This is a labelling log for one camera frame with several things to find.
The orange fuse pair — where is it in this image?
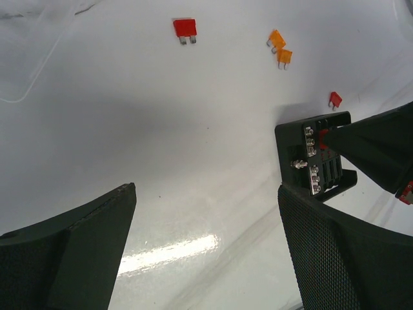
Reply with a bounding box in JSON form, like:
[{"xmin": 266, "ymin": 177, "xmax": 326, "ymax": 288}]
[
  {"xmin": 267, "ymin": 30, "xmax": 286, "ymax": 54},
  {"xmin": 277, "ymin": 49, "xmax": 292, "ymax": 70}
]

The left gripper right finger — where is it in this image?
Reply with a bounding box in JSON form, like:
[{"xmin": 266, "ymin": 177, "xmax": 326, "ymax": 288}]
[{"xmin": 278, "ymin": 185, "xmax": 412, "ymax": 309}]

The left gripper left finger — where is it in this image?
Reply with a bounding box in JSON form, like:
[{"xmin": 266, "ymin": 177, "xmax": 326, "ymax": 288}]
[{"xmin": 1, "ymin": 183, "xmax": 136, "ymax": 309}]

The red fuse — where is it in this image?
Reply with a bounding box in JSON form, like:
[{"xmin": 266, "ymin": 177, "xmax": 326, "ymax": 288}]
[
  {"xmin": 328, "ymin": 91, "xmax": 343, "ymax": 110},
  {"xmin": 319, "ymin": 129, "xmax": 329, "ymax": 150},
  {"xmin": 172, "ymin": 18, "xmax": 197, "ymax": 45}
]

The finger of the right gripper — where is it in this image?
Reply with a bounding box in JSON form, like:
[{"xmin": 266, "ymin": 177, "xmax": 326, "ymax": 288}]
[{"xmin": 323, "ymin": 103, "xmax": 412, "ymax": 194}]

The clear plastic fuse box lid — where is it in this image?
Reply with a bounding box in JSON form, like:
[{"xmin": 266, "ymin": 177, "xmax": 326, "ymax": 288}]
[{"xmin": 1, "ymin": 14, "xmax": 66, "ymax": 103}]

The black fuse box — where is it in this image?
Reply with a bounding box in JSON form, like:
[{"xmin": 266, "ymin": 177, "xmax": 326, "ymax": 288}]
[{"xmin": 275, "ymin": 112, "xmax": 358, "ymax": 202}]

